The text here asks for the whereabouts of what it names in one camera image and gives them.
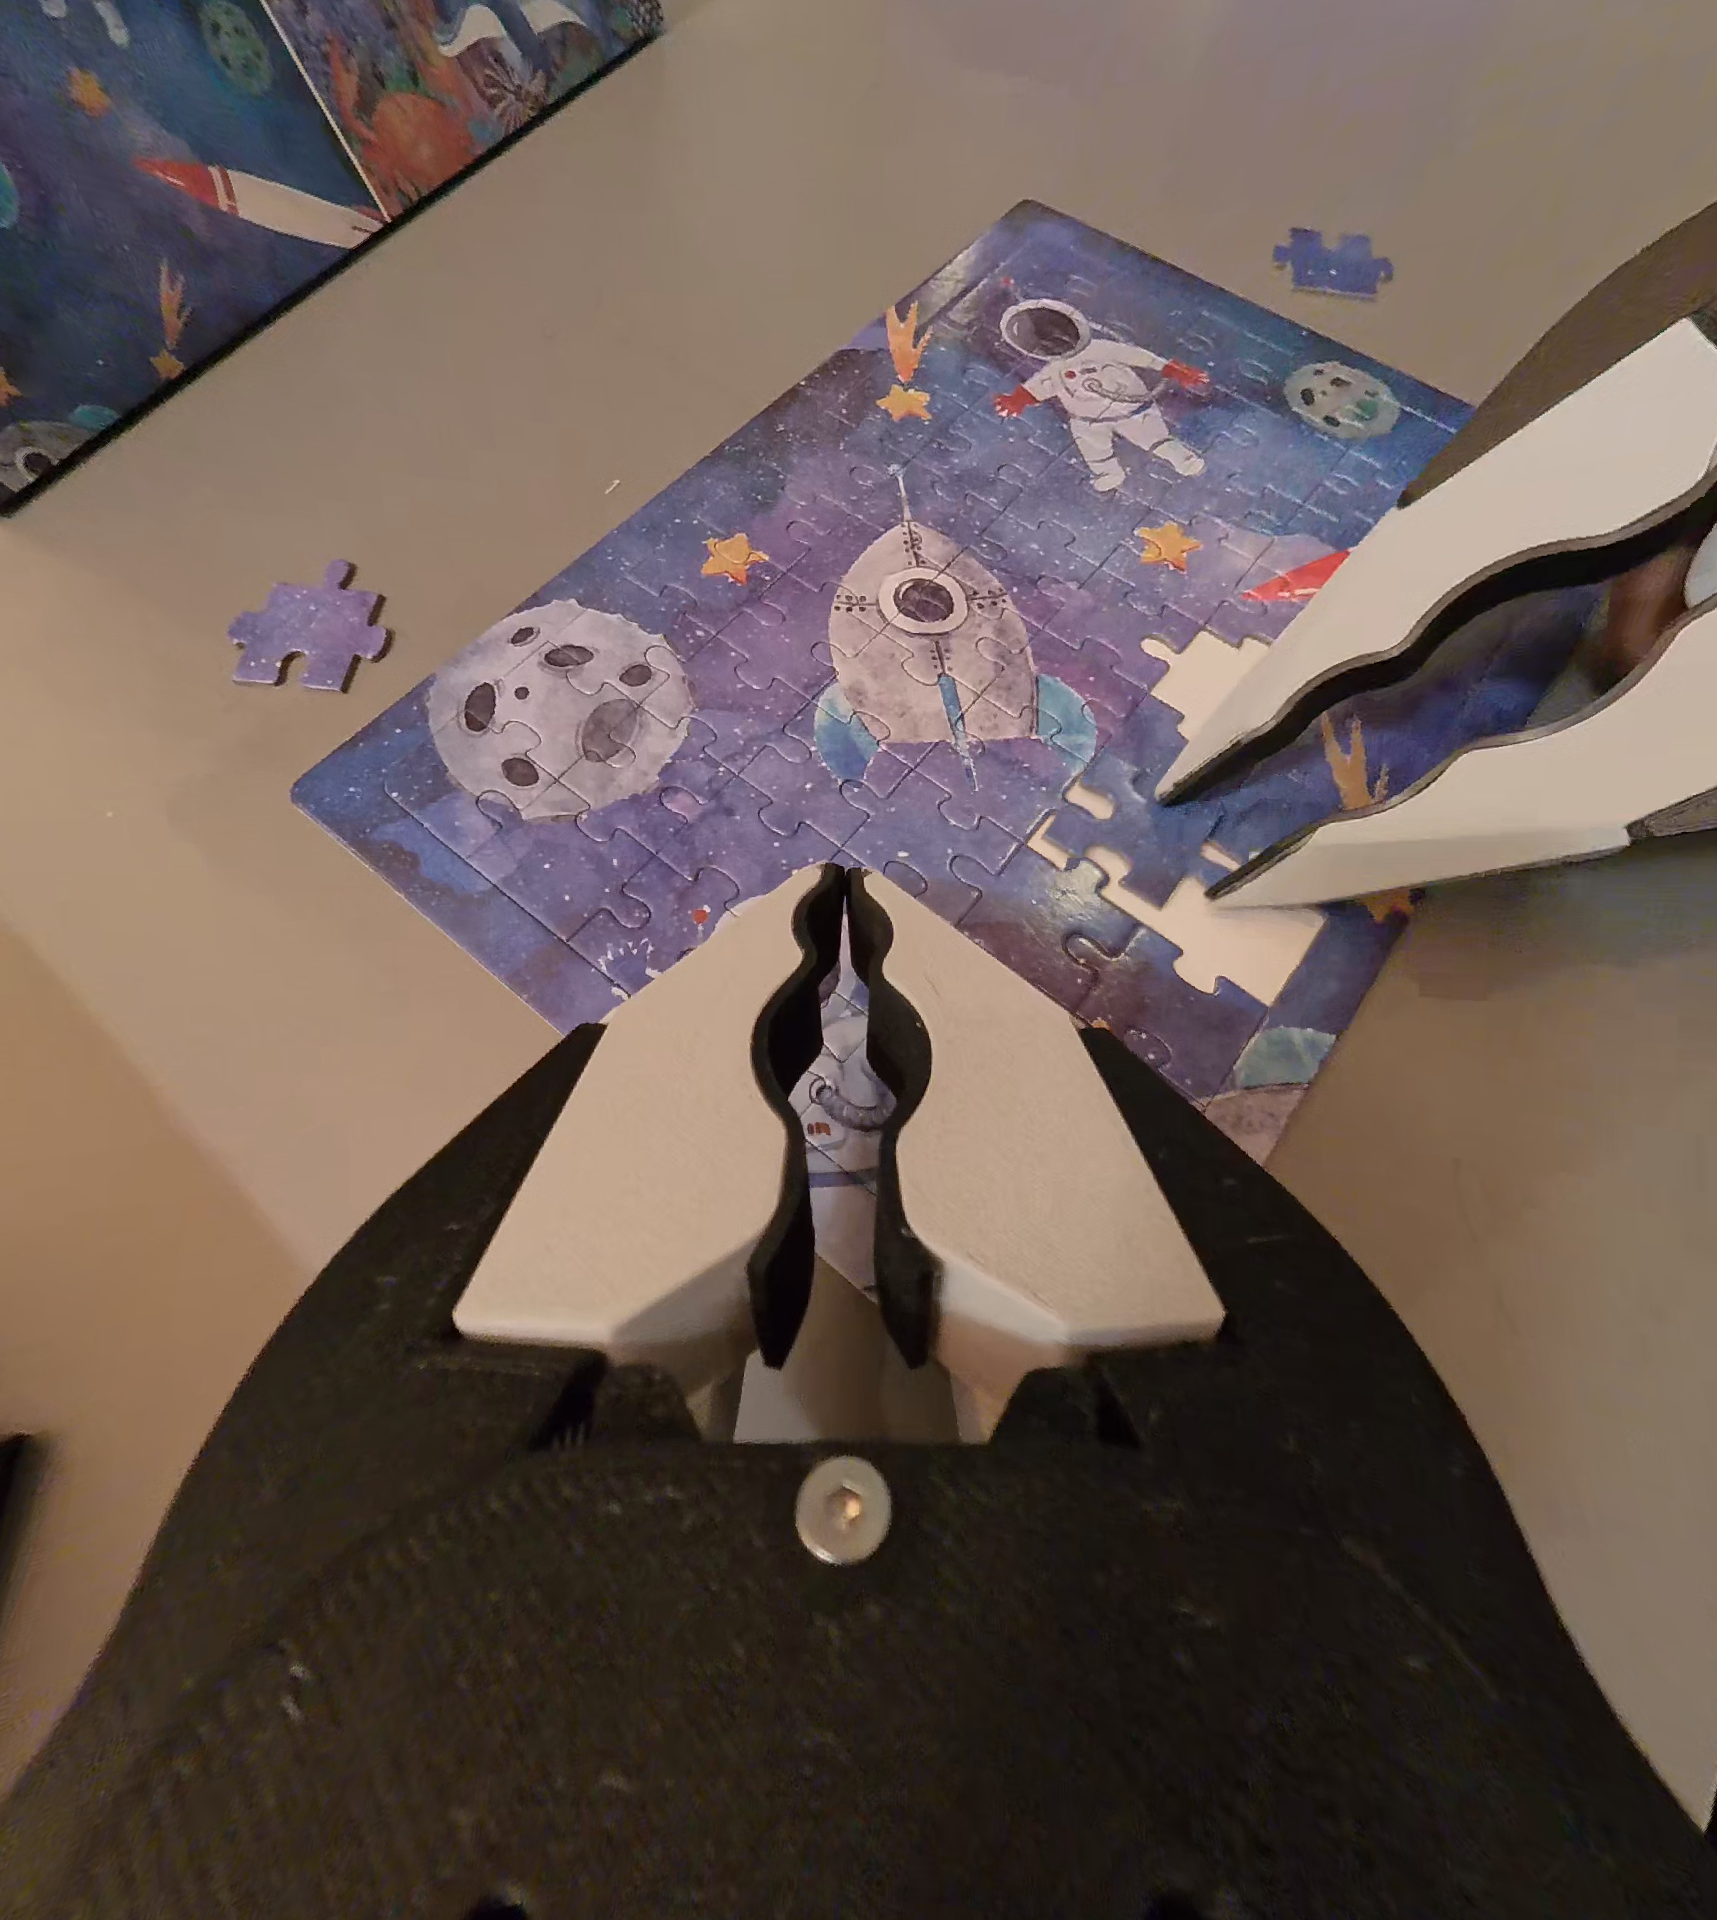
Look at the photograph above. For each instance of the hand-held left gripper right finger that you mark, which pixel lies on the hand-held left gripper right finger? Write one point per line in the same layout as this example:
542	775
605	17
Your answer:
1050	1202

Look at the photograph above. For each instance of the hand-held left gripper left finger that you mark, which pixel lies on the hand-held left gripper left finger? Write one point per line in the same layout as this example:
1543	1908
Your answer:
630	1186

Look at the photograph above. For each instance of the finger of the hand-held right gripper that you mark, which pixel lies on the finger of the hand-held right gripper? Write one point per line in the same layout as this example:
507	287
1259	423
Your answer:
1551	450
1668	751

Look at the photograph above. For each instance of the purple jigsaw puzzle piece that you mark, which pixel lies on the purple jigsaw puzzle piece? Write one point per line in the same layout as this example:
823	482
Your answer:
1334	261
306	631

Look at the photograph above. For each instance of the space jigsaw puzzle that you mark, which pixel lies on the space jigsaw puzzle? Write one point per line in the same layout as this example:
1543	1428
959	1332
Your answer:
722	498

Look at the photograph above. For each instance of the person's right hand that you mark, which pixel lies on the person's right hand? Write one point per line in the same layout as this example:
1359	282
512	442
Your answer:
1644	608

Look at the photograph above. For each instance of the puzzle box lid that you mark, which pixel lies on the puzzle box lid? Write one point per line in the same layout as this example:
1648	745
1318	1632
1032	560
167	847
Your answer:
124	226

